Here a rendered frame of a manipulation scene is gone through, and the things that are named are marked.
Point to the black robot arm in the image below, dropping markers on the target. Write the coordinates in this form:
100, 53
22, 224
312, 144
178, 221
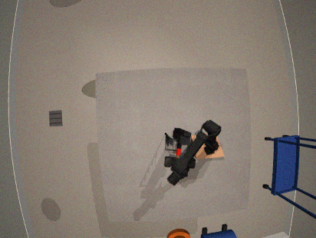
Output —
181, 166

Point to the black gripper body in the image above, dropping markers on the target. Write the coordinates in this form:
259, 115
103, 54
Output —
169, 161

